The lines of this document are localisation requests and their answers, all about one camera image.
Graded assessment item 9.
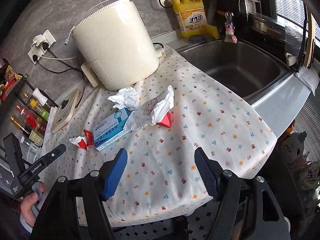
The red paper piece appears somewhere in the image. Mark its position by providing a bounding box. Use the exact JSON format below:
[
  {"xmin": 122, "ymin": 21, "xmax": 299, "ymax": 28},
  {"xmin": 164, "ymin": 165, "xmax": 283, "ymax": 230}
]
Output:
[{"xmin": 157, "ymin": 112, "xmax": 171, "ymax": 128}]

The white tissue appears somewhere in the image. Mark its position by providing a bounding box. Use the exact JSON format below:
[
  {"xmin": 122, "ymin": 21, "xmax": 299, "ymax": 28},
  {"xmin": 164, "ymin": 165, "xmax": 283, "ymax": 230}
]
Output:
[{"xmin": 108, "ymin": 87, "xmax": 139, "ymax": 111}]

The dark soy sauce bottle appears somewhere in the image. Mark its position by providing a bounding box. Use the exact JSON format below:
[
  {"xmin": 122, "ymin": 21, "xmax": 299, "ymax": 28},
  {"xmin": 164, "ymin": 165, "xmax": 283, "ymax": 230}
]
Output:
[{"xmin": 10, "ymin": 115, "xmax": 43, "ymax": 147}]

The blue white medicine box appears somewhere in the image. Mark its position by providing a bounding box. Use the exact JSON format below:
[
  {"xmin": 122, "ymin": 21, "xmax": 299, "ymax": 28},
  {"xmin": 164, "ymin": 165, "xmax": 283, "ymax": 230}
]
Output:
[{"xmin": 93, "ymin": 108, "xmax": 131, "ymax": 151}]

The white wall power socket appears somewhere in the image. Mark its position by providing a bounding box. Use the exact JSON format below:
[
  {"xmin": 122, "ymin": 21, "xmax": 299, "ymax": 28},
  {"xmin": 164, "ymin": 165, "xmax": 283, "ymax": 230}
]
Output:
[{"xmin": 28, "ymin": 29, "xmax": 56, "ymax": 64}]

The grey kitchen cabinet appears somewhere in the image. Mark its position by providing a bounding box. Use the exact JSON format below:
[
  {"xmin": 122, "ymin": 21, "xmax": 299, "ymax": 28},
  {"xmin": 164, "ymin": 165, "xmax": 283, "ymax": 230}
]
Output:
[{"xmin": 252, "ymin": 74, "xmax": 310, "ymax": 137}]

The green label oil bottle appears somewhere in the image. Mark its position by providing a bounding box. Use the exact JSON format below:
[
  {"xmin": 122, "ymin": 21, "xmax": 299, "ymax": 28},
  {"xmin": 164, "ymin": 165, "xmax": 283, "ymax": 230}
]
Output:
[{"xmin": 23, "ymin": 92, "xmax": 50, "ymax": 121}]

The person's left hand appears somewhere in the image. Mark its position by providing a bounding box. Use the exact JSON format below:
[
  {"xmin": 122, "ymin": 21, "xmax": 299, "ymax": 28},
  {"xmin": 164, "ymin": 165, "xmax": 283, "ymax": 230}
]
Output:
[{"xmin": 20, "ymin": 182, "xmax": 48, "ymax": 233}]

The white cloth on counter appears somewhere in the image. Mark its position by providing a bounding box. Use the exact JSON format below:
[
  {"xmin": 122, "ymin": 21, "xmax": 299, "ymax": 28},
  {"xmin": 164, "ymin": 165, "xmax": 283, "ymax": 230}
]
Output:
[{"xmin": 295, "ymin": 67, "xmax": 319, "ymax": 95}]

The yellow detergent jug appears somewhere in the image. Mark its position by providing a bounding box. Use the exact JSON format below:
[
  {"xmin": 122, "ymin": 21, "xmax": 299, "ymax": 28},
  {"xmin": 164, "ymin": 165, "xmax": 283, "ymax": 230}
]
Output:
[{"xmin": 172, "ymin": 0, "xmax": 220, "ymax": 40}]

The cream air fryer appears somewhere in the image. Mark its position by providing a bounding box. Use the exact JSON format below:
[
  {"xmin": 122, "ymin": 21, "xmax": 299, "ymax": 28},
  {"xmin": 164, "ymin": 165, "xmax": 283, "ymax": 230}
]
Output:
[{"xmin": 70, "ymin": 0, "xmax": 159, "ymax": 91}]

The red white small wrapper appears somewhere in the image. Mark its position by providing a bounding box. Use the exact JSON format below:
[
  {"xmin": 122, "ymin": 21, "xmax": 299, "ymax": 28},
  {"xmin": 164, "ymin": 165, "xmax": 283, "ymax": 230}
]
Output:
[{"xmin": 69, "ymin": 129, "xmax": 94, "ymax": 151}]

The stainless steel sink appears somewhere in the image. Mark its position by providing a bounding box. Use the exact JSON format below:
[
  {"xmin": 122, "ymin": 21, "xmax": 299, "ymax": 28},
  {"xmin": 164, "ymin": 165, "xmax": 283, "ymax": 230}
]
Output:
[{"xmin": 177, "ymin": 40, "xmax": 293, "ymax": 104}]

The white laundry detergent bottle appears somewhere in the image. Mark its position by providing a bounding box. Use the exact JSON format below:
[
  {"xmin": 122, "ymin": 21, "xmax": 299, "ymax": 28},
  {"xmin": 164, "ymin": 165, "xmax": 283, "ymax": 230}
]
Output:
[{"xmin": 281, "ymin": 131, "xmax": 307, "ymax": 163}]

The detergent refill pouch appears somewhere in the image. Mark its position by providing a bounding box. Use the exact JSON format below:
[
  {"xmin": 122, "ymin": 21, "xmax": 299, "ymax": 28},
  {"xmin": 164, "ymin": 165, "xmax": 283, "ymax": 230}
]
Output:
[{"xmin": 299, "ymin": 162, "xmax": 319, "ymax": 191}]

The floral white tablecloth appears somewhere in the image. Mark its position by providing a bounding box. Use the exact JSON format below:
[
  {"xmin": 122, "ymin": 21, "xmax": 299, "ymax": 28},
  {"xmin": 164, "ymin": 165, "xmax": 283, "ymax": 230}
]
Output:
[{"xmin": 40, "ymin": 47, "xmax": 277, "ymax": 227}]

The black spice rack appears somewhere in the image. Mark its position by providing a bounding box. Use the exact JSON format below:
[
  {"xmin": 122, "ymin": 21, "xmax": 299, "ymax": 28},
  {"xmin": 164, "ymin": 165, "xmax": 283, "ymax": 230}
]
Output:
[{"xmin": 1, "ymin": 59, "xmax": 56, "ymax": 147}]

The wooden cutting board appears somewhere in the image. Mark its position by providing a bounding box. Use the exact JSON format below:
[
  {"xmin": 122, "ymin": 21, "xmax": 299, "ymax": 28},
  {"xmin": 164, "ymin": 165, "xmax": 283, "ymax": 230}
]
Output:
[{"xmin": 303, "ymin": 10, "xmax": 316, "ymax": 68}]

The red cap sauce bottle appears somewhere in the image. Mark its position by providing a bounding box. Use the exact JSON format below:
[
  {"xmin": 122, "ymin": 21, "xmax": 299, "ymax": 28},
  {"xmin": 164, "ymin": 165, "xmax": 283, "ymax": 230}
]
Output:
[{"xmin": 16, "ymin": 105, "xmax": 47, "ymax": 135}]

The pink small bottle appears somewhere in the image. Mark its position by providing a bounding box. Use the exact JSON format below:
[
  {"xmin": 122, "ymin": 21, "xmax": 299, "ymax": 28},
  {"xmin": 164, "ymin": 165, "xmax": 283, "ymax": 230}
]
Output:
[{"xmin": 224, "ymin": 11, "xmax": 238, "ymax": 44}]

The black dish rack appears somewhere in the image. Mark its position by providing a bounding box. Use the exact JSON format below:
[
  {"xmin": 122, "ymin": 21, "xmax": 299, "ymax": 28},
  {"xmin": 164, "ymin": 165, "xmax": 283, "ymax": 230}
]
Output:
[{"xmin": 238, "ymin": 0, "xmax": 319, "ymax": 68}]

